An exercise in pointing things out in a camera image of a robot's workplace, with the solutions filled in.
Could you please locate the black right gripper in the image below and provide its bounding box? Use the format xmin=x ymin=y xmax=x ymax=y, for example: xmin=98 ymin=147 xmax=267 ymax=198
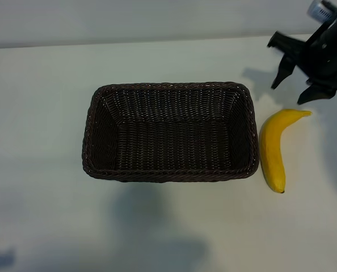
xmin=267 ymin=5 xmax=337 ymax=105

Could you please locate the yellow banana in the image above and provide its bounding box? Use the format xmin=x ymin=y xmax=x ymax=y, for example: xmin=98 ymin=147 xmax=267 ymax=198
xmin=258 ymin=108 xmax=313 ymax=194

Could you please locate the dark brown wicker basket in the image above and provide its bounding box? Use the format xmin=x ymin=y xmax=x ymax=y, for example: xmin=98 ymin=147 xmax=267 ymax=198
xmin=81 ymin=81 xmax=260 ymax=184

